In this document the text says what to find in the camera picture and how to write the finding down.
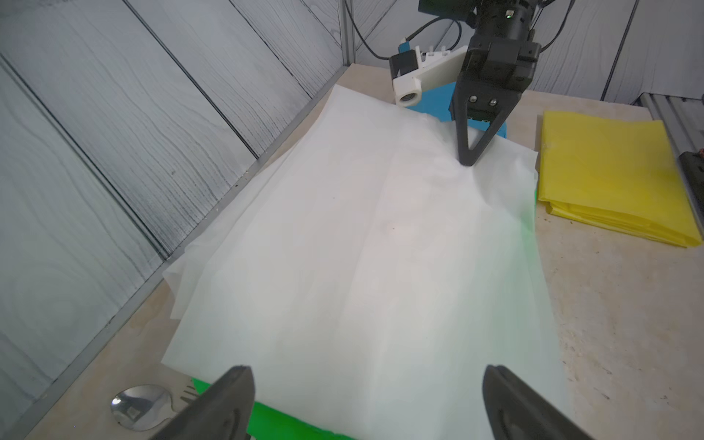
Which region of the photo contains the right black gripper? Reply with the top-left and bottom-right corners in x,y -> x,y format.
450,36 -> 542,167

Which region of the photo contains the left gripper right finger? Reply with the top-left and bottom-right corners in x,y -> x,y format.
482,365 -> 592,440

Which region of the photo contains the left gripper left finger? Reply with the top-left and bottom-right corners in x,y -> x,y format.
151,366 -> 256,440

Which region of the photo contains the yellow raincoat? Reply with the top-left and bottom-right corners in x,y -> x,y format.
537,111 -> 703,248

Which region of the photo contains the white raincoat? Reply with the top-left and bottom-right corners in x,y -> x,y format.
162,86 -> 572,439

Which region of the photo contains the blue folded raincoat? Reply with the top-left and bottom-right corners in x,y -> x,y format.
407,82 -> 507,138

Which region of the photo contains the green plastic basket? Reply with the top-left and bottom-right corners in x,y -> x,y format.
192,378 -> 346,439

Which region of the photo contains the cow pattern handle fork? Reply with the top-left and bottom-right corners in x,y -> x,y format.
179,383 -> 199,404

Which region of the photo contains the cow pattern handle spoon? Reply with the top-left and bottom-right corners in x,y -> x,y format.
110,384 -> 176,432

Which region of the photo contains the right aluminium frame post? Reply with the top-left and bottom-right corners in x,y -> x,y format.
338,0 -> 357,67

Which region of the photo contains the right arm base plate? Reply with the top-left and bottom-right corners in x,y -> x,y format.
678,150 -> 704,215

